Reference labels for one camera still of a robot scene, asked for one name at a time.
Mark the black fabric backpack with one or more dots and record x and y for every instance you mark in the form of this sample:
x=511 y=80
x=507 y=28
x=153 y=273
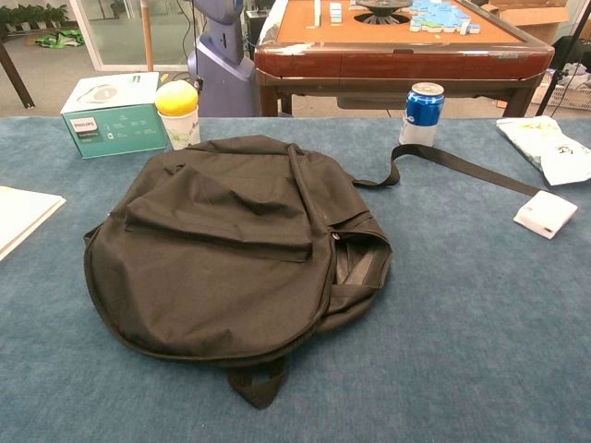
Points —
x=208 y=277

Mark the white snack bag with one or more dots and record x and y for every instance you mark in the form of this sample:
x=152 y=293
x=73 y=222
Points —
x=549 y=147

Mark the green plastic snack wrapper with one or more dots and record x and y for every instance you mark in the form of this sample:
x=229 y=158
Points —
x=60 y=39

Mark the white paper cup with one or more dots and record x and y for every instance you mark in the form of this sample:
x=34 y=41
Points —
x=184 y=131

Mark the blue soda can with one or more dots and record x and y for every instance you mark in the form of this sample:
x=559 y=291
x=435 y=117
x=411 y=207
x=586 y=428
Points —
x=422 y=111

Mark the brown mahjong table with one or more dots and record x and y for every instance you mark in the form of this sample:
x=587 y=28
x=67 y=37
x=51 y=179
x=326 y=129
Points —
x=392 y=60

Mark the blue table cloth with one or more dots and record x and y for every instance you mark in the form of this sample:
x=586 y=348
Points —
x=461 y=323

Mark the teal Philips product box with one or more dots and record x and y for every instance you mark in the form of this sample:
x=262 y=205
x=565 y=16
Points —
x=115 y=129

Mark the black mahjong table hub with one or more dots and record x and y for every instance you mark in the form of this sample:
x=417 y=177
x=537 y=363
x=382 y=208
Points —
x=383 y=7

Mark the wooden pole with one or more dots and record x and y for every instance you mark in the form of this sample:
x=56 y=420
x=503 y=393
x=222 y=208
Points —
x=147 y=37

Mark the small white box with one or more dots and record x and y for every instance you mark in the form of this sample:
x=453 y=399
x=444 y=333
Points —
x=545 y=212

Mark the blue mahjong tile pile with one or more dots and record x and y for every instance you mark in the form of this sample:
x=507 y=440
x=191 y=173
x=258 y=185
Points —
x=438 y=16

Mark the yellow and white booklet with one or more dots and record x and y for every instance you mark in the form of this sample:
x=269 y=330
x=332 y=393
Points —
x=23 y=212

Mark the white plastic basket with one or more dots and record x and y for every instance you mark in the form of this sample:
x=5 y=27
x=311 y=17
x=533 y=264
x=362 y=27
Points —
x=572 y=94

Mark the cardboard box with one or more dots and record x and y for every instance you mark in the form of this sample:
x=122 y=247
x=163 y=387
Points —
x=531 y=23

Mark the dark table leg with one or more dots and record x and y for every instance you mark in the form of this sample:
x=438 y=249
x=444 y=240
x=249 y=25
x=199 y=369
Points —
x=16 y=74

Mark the black tripod stand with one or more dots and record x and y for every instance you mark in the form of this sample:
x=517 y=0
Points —
x=573 y=41

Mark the green potted plants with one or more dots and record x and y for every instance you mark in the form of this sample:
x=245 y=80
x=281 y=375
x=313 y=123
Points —
x=32 y=16

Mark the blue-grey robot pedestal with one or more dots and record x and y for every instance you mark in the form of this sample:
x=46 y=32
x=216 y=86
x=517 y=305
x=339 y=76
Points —
x=221 y=69

